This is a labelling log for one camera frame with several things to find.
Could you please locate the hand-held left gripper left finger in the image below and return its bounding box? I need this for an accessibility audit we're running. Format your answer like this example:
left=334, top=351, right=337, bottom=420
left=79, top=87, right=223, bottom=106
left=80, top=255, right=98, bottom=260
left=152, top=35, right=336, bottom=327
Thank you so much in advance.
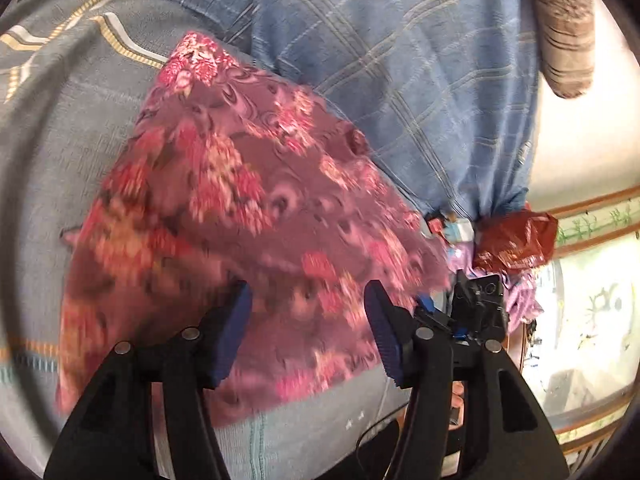
left=44, top=280, right=253, bottom=480

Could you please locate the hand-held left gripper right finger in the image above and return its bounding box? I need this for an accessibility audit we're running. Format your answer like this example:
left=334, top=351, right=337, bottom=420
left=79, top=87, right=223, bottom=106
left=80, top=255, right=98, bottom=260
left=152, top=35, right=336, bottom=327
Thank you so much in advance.
left=363, top=280, right=571, bottom=480

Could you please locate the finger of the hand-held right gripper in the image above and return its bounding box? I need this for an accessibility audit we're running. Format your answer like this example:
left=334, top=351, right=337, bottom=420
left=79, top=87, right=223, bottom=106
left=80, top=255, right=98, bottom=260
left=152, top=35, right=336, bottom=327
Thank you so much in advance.
left=414, top=296, right=458, bottom=335

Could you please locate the pink floral garment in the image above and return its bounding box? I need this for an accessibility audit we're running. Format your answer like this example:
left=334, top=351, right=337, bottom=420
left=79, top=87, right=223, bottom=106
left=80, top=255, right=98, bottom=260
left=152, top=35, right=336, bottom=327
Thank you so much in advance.
left=55, top=30, right=453, bottom=428

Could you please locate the purple printed cloth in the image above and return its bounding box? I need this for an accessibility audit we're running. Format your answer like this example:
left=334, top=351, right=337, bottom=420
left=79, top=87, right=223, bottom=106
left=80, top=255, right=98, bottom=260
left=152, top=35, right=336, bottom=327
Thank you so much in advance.
left=447, top=242, right=543, bottom=323

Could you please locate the red plastic bag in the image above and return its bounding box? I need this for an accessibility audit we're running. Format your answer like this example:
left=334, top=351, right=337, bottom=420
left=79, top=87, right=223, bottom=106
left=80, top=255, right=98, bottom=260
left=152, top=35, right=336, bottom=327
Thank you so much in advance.
left=472, top=210, right=559, bottom=271

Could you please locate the blue plaid quilt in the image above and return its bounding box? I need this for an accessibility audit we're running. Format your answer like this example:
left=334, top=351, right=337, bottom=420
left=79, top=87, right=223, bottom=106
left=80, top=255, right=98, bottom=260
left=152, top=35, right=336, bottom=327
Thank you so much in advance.
left=60, top=0, right=541, bottom=223

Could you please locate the grey patterned bedsheet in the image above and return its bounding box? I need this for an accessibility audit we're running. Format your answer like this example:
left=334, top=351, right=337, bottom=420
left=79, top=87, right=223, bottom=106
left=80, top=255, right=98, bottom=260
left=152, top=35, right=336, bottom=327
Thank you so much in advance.
left=0, top=0, right=416, bottom=480

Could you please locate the brown striped pillow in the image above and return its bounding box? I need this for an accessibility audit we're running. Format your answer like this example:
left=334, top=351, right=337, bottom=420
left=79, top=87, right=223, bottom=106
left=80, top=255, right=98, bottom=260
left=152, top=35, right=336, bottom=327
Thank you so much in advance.
left=520, top=0, right=598, bottom=100

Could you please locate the black cable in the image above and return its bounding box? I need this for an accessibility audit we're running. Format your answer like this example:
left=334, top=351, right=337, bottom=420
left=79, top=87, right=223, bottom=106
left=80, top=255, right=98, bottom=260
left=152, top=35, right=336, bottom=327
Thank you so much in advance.
left=354, top=402, right=406, bottom=466

